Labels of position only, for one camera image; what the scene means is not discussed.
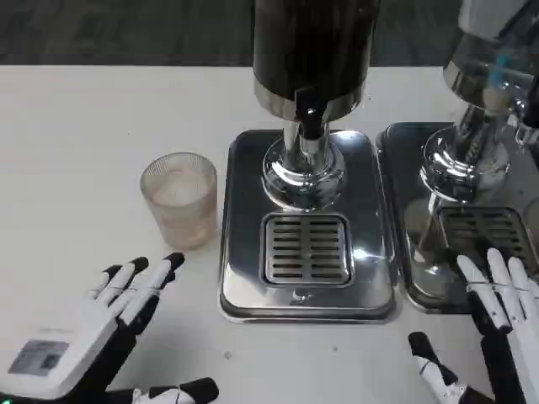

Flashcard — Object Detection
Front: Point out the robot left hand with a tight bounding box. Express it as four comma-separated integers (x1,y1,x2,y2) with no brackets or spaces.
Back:
0,251,221,404

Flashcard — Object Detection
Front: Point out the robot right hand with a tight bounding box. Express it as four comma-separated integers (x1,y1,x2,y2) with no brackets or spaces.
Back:
407,247,539,404

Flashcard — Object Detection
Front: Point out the clear ribbed glass cup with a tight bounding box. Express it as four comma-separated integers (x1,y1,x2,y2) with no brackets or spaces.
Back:
140,151,219,250

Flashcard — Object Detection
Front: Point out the slotted steel drain grid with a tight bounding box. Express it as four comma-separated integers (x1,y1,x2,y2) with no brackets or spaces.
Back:
260,212,353,288
435,205,536,275

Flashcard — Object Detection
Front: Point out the steel drip tray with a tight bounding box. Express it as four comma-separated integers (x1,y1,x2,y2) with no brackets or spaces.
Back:
217,128,397,325
376,121,539,315

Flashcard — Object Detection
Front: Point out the chrome dispenser tap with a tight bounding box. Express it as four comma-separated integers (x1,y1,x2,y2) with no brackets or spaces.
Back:
511,96,539,148

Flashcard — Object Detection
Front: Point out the clear drink dispenser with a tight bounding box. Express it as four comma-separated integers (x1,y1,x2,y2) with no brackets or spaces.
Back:
419,0,539,201

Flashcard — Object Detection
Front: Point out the black dispenser tap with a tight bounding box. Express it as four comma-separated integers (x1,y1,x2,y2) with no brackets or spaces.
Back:
294,87,330,141

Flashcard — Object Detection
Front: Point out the dark drink dispenser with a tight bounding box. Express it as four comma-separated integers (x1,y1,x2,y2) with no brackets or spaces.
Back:
251,0,382,210

